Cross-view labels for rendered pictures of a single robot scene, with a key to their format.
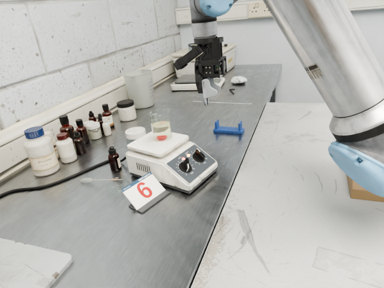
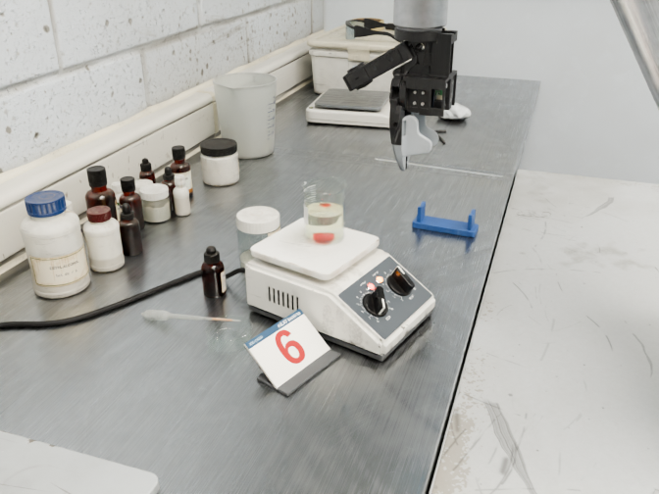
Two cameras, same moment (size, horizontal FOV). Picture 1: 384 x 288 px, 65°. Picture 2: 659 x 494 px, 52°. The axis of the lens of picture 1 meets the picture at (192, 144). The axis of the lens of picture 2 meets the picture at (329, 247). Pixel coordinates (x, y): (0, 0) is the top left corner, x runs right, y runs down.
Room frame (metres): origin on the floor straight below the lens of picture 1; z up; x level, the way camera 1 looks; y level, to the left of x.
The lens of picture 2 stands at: (-0.03, 0.11, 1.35)
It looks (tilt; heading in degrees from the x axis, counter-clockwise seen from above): 27 degrees down; 357
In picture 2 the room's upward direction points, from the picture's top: straight up
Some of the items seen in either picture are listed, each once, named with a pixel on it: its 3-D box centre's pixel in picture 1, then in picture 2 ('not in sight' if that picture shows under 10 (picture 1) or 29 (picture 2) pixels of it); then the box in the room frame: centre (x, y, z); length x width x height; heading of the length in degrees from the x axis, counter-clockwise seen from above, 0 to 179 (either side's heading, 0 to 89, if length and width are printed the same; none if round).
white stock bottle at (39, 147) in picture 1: (40, 150); (53, 242); (0.78, 0.42, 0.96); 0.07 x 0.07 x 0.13
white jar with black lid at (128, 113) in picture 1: (126, 110); (220, 162); (1.17, 0.25, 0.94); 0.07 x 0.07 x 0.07
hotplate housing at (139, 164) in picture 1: (168, 159); (332, 282); (0.70, 0.06, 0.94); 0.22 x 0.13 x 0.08; 52
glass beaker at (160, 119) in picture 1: (162, 124); (326, 210); (0.73, 0.07, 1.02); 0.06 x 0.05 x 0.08; 135
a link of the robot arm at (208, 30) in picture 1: (204, 30); (421, 13); (0.96, -0.07, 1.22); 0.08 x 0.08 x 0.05
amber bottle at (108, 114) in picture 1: (107, 115); (180, 172); (1.10, 0.31, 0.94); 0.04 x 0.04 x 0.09
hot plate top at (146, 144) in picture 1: (158, 142); (315, 246); (0.71, 0.09, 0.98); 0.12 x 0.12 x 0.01; 52
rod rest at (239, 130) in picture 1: (228, 126); (445, 218); (0.93, -0.13, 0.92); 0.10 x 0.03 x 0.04; 64
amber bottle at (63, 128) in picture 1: (67, 131); (101, 202); (0.94, 0.40, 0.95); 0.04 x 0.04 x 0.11
